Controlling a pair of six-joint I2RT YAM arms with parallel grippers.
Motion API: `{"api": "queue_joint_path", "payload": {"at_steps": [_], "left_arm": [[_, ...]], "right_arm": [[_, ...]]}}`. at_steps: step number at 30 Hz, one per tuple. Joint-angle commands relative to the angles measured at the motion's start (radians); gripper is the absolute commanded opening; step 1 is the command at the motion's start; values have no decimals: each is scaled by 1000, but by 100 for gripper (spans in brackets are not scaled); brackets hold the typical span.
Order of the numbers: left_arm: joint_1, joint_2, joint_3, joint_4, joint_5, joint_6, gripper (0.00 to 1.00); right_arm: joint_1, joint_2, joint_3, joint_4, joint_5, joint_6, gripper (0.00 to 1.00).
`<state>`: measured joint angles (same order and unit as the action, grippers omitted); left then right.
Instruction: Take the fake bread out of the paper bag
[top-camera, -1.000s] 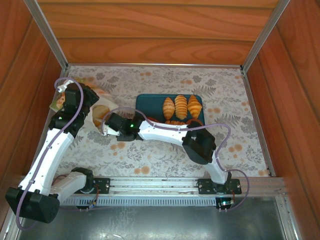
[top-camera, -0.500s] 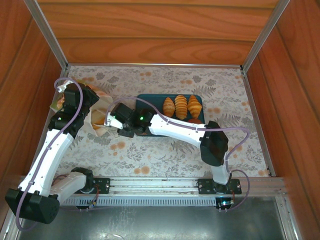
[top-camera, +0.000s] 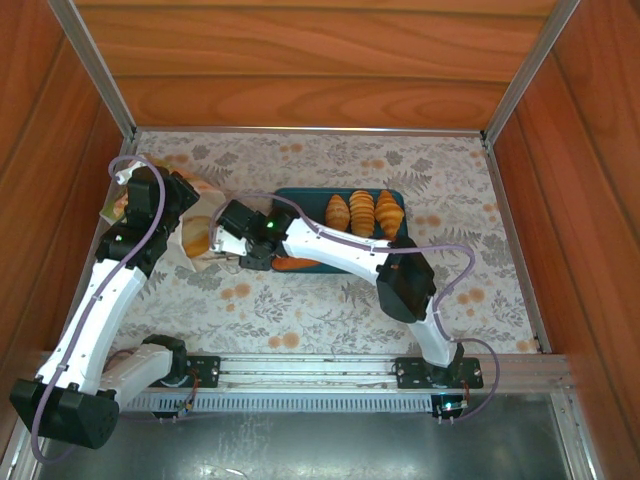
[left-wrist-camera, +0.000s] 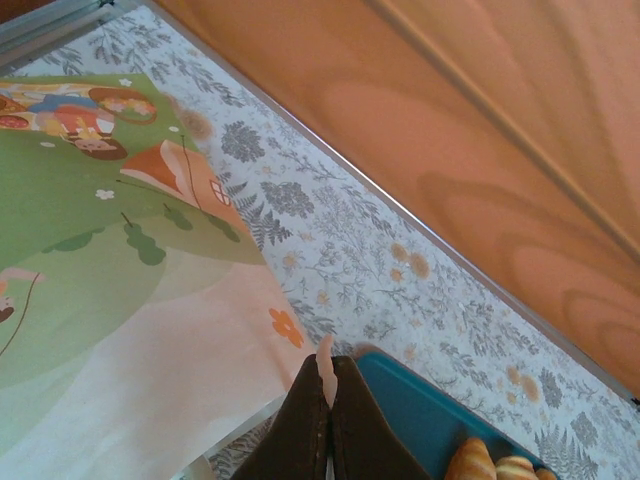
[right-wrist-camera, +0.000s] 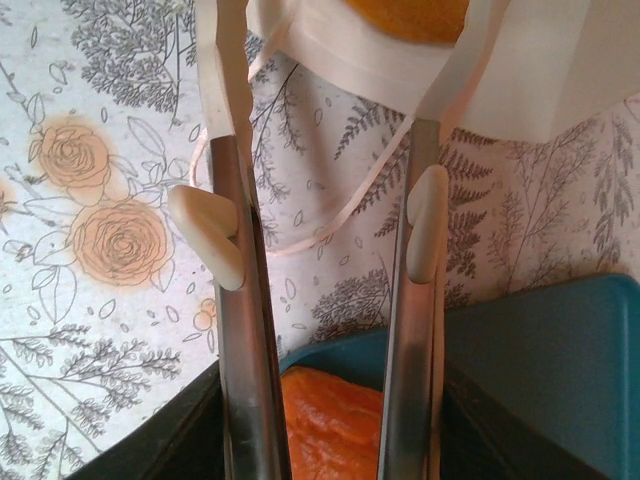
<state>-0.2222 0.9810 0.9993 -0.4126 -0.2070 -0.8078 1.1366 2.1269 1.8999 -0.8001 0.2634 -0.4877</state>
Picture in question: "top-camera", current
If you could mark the round fake bread bun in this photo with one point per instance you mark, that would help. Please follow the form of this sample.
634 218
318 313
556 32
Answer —
196 240

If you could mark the illustrated white paper bag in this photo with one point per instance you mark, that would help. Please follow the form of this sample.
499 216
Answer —
210 197

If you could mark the golden fake croissant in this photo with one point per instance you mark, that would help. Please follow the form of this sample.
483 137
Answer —
337 212
390 214

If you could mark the ridged pale fake croissant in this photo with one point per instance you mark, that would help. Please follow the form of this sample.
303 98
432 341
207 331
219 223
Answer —
362 214

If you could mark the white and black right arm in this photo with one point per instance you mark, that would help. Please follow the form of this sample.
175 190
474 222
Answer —
340 247

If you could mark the teal plastic tray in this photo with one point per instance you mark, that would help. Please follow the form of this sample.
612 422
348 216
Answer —
305 200

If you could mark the long aluminium edge strip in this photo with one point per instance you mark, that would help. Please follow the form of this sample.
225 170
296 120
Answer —
300 130

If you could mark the grey metal sheet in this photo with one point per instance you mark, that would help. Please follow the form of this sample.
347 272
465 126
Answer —
325 450

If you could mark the circuit board with green light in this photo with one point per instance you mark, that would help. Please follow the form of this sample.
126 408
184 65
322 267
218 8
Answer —
450 406

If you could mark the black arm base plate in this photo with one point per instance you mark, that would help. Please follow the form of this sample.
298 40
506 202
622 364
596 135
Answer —
205 372
415 372

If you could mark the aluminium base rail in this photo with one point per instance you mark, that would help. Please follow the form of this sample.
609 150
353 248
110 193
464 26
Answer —
310 370

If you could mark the aluminium frame post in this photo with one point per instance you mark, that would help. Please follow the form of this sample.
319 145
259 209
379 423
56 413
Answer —
530 65
90 60

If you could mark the aluminium floor rail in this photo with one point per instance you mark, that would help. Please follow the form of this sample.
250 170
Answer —
15 465
575 440

